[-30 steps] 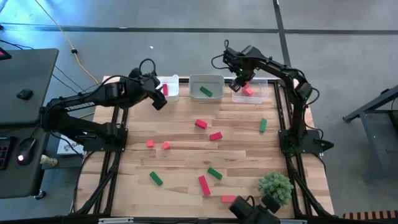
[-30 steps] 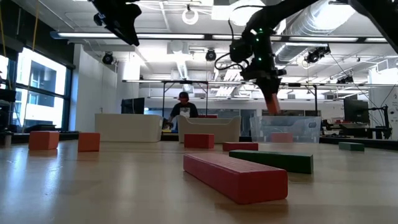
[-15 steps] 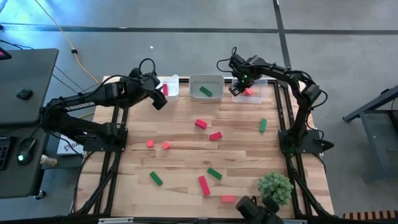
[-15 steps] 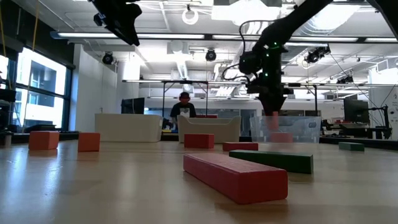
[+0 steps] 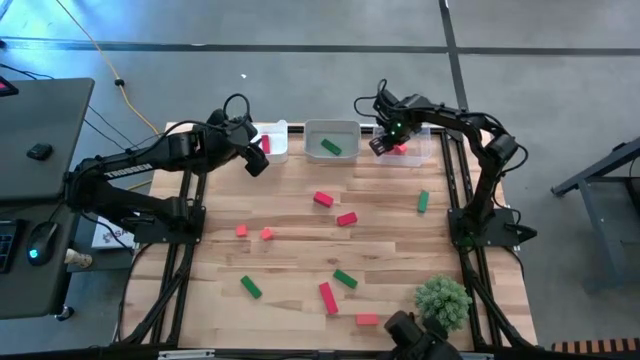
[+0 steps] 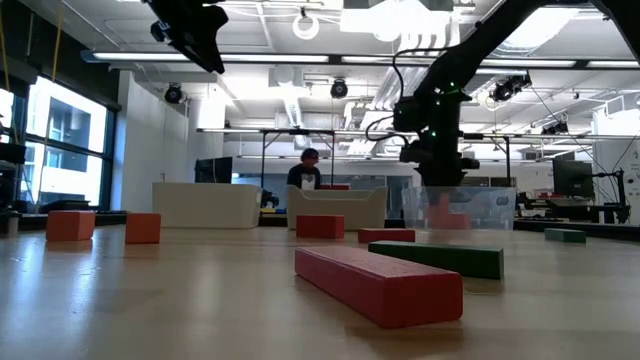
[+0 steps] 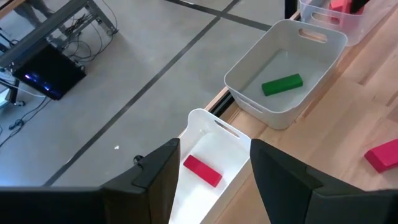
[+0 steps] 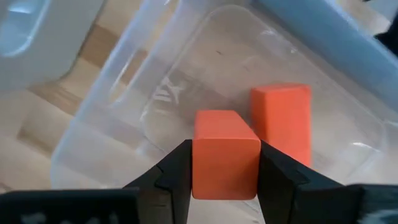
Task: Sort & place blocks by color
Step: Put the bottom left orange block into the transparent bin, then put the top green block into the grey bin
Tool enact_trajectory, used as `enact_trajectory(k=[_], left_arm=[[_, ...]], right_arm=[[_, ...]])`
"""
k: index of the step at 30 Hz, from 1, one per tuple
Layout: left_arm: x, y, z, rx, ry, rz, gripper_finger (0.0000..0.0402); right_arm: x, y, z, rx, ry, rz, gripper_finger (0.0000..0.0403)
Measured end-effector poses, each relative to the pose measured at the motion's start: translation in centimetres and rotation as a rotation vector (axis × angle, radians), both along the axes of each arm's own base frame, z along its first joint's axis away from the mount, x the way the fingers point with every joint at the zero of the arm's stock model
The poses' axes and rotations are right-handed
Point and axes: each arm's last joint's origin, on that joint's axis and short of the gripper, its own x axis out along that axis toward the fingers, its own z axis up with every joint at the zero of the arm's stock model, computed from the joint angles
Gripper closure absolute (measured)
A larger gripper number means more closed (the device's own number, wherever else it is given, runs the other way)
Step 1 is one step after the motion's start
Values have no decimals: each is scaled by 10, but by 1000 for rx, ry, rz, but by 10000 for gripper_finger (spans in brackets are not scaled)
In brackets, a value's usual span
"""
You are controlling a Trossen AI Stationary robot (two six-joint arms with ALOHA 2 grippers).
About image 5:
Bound black handheld camera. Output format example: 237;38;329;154
375;309;464;360

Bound dark grey side table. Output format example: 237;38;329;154
551;135;640;292

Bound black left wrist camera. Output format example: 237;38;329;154
243;142;270;178

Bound long red wooden block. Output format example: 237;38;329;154
318;281;340;317

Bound black keyboard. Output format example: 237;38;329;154
0;218;21;275

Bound beige small object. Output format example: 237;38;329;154
64;248;94;269

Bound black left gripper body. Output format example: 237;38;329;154
222;116;260;152

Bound grey plastic bin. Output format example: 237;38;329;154
303;118;362;165

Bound black rectangular desk gadget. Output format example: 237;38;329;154
25;143;55;162

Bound black floor cable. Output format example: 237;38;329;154
82;103;164;162

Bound black wedge-shaped gadget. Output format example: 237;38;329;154
0;74;20;99

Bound grey desk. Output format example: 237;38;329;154
0;77;95;201
0;197;81;320

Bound artificial green plant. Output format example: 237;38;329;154
413;273;473;333

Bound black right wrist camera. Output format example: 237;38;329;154
368;134;395;157

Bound black computer mouse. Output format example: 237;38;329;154
25;221;60;268

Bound black aluminium frame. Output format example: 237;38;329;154
113;122;539;351

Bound clear plastic bin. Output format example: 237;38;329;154
372;124;433;168

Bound orange black striped strip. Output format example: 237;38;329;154
551;338;640;354

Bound yellow cable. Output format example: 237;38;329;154
53;0;164;140

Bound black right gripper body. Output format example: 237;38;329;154
374;94;417;142

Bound black cable bundle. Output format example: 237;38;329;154
458;248;532;349
115;242;197;346

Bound white plastic bin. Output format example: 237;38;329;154
249;119;290;165

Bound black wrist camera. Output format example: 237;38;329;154
368;134;395;157
243;142;270;178

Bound white printed box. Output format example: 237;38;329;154
91;215;137;250

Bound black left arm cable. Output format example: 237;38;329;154
124;92;252;154

